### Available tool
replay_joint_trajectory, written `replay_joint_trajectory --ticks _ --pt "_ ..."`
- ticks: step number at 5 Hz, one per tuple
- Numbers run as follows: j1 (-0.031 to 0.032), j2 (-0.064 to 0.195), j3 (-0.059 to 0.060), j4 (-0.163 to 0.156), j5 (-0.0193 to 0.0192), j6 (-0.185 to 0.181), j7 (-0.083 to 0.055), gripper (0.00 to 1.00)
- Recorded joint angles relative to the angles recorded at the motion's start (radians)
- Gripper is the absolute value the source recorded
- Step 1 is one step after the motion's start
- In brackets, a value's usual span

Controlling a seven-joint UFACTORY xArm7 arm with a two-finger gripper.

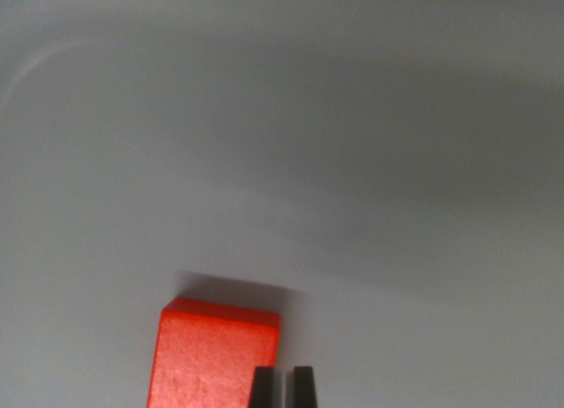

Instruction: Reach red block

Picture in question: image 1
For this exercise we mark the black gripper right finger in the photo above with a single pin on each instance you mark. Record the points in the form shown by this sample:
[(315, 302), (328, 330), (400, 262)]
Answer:
[(304, 388)]

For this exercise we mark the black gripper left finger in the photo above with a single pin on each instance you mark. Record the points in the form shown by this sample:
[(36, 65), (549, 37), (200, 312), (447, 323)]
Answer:
[(262, 388)]

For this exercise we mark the red wooden block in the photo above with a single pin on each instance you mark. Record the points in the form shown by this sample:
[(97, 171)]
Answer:
[(207, 355)]

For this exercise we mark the grey plastic bin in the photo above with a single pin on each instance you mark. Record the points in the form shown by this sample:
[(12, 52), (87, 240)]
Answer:
[(308, 139)]

